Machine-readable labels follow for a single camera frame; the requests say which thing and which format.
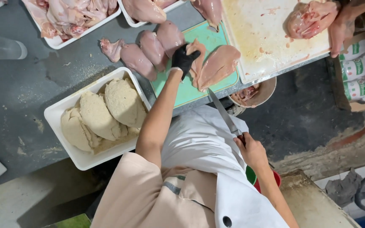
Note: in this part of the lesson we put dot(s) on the large raw chicken breast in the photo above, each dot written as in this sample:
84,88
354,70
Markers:
219,65

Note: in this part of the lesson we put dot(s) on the white foam tray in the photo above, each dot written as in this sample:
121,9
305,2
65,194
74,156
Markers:
128,19

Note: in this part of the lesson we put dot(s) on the heap of raw chicken parts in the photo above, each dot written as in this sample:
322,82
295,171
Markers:
71,14

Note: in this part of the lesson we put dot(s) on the round bowl of scraps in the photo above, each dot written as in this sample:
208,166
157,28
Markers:
265,91

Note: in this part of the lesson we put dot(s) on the teal plastic cutting board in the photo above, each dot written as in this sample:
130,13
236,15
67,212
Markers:
187,91

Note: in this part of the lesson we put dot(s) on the small raw chicken piece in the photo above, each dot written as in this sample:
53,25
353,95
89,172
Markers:
112,49

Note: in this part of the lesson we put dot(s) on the beige shirt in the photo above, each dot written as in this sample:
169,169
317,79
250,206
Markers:
144,196

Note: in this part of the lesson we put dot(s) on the steel kitchen knife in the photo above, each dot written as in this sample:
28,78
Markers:
223,114

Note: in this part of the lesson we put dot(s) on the green plastic bowl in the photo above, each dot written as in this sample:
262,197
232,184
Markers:
250,175

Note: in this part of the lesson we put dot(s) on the person's shoe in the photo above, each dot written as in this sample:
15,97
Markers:
235,110

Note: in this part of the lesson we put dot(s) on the white tray of chicken parts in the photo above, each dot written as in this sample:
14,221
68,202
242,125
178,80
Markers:
57,41

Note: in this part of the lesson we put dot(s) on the raw chicken carcass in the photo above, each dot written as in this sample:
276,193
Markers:
310,19

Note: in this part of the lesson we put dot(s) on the large white cutting board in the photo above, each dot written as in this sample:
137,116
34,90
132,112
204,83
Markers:
258,41

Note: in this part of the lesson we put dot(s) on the person's right hand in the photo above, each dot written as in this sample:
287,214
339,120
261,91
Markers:
253,153

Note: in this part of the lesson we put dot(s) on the person's right fingers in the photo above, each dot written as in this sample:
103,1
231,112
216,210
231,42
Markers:
243,141

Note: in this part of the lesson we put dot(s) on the white apron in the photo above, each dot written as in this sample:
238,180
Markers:
201,139

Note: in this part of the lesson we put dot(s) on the clear plastic container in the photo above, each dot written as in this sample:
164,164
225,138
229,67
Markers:
0,46

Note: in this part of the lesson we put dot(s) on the thin raw chicken breast slice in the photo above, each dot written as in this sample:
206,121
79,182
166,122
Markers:
197,63

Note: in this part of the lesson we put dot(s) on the red plastic bowl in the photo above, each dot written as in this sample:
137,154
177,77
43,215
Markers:
276,179

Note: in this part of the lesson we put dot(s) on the carton of white green packets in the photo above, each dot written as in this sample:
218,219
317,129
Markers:
360,69

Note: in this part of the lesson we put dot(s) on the person's left hand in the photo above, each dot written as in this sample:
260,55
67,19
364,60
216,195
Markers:
182,60

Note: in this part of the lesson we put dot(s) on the breaded chicken cutlet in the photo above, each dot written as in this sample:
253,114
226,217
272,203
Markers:
124,101
74,131
98,115

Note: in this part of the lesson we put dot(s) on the white tray of breaded cutlets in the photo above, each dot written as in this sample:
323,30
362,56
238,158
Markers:
74,156

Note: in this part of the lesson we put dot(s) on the grey rag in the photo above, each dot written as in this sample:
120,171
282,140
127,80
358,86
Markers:
344,188

